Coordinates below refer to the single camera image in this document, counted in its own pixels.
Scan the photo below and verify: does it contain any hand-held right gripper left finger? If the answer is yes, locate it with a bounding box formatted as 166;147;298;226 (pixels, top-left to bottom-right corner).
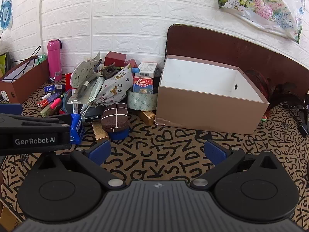
36;140;126;191

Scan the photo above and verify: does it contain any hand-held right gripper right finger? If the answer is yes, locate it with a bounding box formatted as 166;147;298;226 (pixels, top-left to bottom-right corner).
189;140;284;191

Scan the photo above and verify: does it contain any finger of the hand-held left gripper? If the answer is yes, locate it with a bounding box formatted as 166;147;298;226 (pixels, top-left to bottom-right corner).
0;103;24;116
0;113;73;133

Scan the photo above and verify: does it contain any small bright blue box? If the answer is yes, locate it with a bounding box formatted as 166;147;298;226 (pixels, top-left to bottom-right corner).
70;113;85;142

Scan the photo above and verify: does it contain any pinkish brown cardboard box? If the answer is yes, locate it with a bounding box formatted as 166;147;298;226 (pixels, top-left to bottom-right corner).
155;55;270;135

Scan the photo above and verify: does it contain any clear plastic packet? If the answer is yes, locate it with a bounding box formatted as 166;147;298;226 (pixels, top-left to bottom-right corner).
67;75;100;105

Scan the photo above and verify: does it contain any white tube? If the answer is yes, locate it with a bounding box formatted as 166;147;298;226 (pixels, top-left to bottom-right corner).
84;77;106;105

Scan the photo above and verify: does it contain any brown gold flat box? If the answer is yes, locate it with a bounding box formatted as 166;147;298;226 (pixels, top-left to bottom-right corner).
91;121;110;141

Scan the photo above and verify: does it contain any brown open cardboard box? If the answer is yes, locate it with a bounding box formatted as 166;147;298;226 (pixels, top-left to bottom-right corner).
0;55;50;104

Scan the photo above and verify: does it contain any pink highlighter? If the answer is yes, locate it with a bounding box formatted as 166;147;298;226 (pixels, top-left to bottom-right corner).
49;98;62;110

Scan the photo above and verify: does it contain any black marker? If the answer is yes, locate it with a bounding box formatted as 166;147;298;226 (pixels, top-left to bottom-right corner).
84;114;102;123

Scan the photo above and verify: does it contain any brown checked glasses case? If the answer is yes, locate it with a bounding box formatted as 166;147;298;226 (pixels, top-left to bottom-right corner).
101;102;129;133

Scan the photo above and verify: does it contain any blue flat packet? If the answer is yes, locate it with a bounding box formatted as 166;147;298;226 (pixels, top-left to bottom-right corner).
44;84;64;94

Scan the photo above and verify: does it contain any green bag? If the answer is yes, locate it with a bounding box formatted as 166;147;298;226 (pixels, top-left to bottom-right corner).
0;52;10;78

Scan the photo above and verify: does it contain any pink thermos bottle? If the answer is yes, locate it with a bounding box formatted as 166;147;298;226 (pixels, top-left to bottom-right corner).
47;40;63;82

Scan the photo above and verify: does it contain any green patterned tape roll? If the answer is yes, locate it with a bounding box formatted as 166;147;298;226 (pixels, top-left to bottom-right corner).
127;89;158;111

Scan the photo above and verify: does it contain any deer print fabric pouch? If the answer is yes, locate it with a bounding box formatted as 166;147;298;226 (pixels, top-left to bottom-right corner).
96;64;134;106

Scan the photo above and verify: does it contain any white patterned fabric insole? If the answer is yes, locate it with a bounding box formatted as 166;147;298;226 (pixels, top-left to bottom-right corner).
71;52;102;89

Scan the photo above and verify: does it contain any red and blue card box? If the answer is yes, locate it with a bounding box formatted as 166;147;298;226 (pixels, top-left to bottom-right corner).
133;76;154;94

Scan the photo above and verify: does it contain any brown hair claw clip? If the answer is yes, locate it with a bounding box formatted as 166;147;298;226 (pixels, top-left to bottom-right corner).
101;64;119;78

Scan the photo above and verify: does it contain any black power adapter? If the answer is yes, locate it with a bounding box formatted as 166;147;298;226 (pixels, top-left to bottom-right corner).
297;115;309;137

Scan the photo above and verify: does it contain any small red box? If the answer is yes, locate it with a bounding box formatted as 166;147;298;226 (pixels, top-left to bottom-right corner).
124;58;138;69

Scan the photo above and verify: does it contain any white medicine box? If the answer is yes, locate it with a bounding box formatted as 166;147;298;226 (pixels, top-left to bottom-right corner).
137;62;158;78

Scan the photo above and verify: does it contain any dark red gift box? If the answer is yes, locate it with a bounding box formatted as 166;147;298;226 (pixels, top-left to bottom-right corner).
104;51;127;66

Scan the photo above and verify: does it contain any floral plastic bag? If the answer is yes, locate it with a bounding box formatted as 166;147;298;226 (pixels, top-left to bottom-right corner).
218;0;306;44

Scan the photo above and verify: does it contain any black cable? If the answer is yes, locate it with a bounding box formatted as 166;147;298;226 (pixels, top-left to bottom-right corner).
11;45;42;81

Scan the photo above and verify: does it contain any blue fan wall sticker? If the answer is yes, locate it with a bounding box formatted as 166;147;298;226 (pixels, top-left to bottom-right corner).
0;0;14;31

